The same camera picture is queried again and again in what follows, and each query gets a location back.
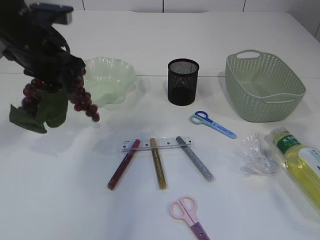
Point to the green woven plastic basket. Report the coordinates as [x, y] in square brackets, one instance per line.
[263, 88]

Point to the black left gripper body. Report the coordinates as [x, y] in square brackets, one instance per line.
[36, 45]

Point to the yellow tea bottle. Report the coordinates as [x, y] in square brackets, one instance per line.
[301, 162]

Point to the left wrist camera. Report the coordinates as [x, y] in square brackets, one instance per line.
[52, 13]

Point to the silver glitter pen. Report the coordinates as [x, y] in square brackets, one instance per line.
[195, 160]

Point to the pale green wavy glass plate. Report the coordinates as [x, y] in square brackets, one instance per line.
[109, 80]

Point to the black mesh pen holder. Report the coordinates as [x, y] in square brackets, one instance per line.
[182, 81]

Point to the clear plastic sheet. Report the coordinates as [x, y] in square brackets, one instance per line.
[257, 161]

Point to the clear plastic ruler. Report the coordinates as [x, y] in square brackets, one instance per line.
[159, 143]

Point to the red glitter pen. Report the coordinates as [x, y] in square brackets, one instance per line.
[123, 165]

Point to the red grape bunch with leaves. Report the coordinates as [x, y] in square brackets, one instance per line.
[46, 103]

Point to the gold glitter pen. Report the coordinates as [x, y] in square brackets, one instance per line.
[161, 179]

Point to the pink scissors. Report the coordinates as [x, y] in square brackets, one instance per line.
[189, 216]

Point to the blue scissors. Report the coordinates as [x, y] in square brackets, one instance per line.
[202, 118]

